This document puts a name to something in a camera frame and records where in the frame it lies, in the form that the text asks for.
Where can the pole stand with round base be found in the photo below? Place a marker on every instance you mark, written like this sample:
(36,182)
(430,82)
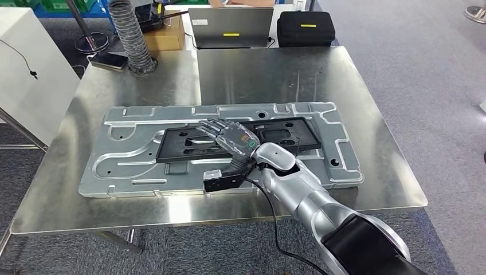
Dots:
(91,43)

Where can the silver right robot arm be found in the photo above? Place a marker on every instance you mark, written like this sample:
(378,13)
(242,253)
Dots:
(303,193)

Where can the pale wrist camera on bracket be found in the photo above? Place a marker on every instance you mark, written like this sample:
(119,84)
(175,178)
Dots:
(220,182)

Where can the stainless steel side table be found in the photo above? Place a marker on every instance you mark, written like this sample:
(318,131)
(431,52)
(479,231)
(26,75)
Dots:
(22,131)

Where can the black smartphone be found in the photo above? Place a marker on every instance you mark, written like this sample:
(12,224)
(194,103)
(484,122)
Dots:
(110,60)

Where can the black zip case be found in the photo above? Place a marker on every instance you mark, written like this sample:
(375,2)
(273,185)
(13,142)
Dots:
(303,34)

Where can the grey laptop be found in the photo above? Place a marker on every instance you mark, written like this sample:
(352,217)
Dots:
(231,26)

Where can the black plastic plate frame part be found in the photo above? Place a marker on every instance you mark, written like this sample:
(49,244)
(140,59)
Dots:
(174,146)

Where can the brown cardboard box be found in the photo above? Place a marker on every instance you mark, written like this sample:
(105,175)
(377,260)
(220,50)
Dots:
(167,40)

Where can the stainless steel workbench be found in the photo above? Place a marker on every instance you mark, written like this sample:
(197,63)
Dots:
(265,76)

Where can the white cabinet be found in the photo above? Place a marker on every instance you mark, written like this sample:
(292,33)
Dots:
(38,95)

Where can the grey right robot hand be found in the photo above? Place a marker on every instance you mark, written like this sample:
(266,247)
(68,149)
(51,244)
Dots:
(235,138)

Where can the silver stamped metal plate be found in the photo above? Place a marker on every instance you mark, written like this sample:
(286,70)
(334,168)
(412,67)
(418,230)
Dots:
(125,167)

